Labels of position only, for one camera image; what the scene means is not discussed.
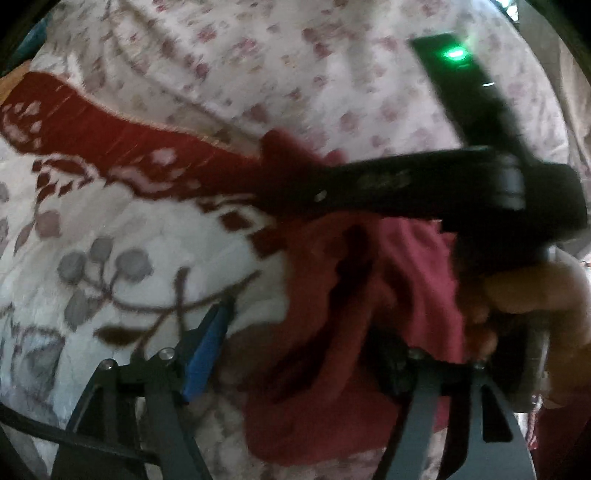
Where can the floral bed sheet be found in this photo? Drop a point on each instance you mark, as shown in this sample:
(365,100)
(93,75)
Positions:
(286,60)

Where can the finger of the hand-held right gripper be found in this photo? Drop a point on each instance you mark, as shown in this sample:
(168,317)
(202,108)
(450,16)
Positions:
(369,184)

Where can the leaf print fleece blanket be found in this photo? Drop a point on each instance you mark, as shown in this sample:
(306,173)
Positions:
(115,230)

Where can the maroon sweatshirt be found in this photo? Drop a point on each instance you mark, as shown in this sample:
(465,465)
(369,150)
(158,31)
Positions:
(369,286)

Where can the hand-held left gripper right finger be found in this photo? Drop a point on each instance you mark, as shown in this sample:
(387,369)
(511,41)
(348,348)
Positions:
(418,415)

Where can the person's right hand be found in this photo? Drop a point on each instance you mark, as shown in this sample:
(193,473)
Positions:
(531,290)

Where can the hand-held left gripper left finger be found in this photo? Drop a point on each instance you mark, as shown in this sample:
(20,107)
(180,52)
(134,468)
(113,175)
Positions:
(205,355)

